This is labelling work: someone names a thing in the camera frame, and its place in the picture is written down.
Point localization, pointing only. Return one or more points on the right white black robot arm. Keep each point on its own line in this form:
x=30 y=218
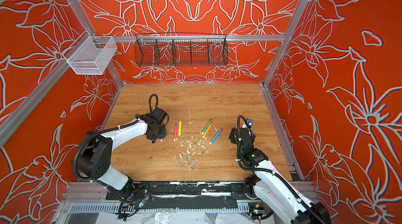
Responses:
x=269 y=185

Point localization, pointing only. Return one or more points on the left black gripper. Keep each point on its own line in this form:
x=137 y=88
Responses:
x=156 y=133

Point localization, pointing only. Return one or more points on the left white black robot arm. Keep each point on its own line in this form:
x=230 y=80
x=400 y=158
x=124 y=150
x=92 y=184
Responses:
x=92 y=160

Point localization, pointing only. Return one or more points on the orange marker pen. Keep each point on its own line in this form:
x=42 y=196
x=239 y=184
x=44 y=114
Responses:
x=207 y=130

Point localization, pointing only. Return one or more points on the blue marker pen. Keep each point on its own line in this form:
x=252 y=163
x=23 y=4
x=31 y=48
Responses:
x=215 y=136

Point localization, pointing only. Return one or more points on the black wire basket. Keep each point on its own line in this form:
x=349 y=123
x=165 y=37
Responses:
x=181 y=50

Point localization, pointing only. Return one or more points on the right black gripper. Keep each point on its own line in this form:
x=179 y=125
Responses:
x=236 y=136

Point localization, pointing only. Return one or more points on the pink marker pen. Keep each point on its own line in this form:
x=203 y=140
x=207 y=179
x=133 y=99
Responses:
x=176 y=128

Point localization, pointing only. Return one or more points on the white mesh basket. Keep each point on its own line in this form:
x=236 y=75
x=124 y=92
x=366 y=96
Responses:
x=90 y=55

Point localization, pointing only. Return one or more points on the green marker pen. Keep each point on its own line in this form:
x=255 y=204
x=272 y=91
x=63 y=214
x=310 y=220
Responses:
x=207 y=126

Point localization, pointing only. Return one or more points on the grey slotted cable duct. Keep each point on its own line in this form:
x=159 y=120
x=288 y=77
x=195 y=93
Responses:
x=112 y=208

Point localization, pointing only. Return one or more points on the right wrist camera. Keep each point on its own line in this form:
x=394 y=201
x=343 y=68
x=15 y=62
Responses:
x=249 y=123

